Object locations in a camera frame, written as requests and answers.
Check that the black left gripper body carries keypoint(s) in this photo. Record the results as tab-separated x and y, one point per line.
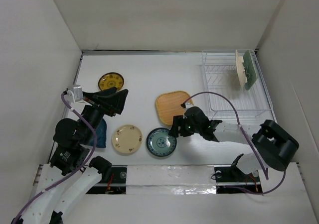
94	114

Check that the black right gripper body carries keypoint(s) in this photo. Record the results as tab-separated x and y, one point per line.
187	129

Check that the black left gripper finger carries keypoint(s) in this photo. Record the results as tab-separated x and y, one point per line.
95	96
114	104

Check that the blue white patterned bowl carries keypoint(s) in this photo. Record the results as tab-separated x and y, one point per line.
159	143

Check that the cream floral round plate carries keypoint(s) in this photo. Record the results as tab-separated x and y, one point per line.
127	139

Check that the green-rimmed bamboo tray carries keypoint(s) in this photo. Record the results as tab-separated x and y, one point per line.
241	73

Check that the light blue divided plate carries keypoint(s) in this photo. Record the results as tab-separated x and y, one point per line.
250	72

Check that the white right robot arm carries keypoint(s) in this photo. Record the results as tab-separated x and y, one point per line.
271	146

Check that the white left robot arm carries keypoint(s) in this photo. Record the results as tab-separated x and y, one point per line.
73	170

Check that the orange square woven tray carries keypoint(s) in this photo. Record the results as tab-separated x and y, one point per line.
168	105

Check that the dark blue plate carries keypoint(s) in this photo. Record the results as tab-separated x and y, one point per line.
101	132

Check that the yellow brown round plate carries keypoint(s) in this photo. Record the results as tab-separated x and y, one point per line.
111	79

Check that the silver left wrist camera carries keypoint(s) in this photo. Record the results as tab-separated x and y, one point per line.
73	94

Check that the white wire dish rack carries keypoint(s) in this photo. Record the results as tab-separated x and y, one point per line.
220	76

